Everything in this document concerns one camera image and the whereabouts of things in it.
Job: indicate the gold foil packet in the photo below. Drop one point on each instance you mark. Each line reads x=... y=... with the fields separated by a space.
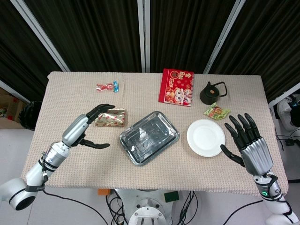
x=114 y=118

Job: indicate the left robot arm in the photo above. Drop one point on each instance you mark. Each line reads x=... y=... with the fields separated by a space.
x=35 y=173

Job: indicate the white machine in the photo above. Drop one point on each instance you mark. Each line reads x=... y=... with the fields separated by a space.
x=287 y=114

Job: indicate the dark green block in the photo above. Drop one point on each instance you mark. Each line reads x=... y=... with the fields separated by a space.
x=171 y=197

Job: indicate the blue candy wrapper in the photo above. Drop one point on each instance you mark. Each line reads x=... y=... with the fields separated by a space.
x=116 y=86

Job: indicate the black plastic bag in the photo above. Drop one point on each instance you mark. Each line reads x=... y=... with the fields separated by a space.
x=29 y=114

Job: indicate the rectangular metal tray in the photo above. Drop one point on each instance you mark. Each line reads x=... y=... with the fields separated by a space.
x=147 y=138

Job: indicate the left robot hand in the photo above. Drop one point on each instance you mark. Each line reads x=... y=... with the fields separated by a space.
x=75 y=130

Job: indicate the white round plate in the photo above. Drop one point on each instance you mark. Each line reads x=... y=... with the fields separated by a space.
x=205 y=137

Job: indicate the green snack packet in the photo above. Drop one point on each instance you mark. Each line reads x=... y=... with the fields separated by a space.
x=215 y=112

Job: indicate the dark curtain panel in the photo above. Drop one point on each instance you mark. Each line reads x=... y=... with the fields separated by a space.
x=269 y=42
x=93 y=35
x=18 y=51
x=182 y=32

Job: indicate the orange block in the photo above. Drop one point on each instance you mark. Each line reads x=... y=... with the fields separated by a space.
x=103 y=192

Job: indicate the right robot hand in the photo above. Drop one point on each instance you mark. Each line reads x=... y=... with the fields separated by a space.
x=255 y=152

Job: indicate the white partition frame post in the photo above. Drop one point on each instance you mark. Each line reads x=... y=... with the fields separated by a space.
x=143 y=35
x=223 y=37
x=39 y=34

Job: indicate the cardboard box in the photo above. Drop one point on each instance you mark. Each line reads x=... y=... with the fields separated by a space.
x=11 y=105

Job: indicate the white robot torso base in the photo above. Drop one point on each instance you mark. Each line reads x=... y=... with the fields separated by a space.
x=146 y=208

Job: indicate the black teapot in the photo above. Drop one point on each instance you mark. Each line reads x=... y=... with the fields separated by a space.
x=209 y=95

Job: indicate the beige woven tablecloth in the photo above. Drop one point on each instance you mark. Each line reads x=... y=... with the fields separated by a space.
x=140 y=93

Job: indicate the red white candy wrapper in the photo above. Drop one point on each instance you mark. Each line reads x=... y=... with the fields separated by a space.
x=104 y=87

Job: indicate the red spiral calendar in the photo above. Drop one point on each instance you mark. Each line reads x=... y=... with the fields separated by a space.
x=177 y=87

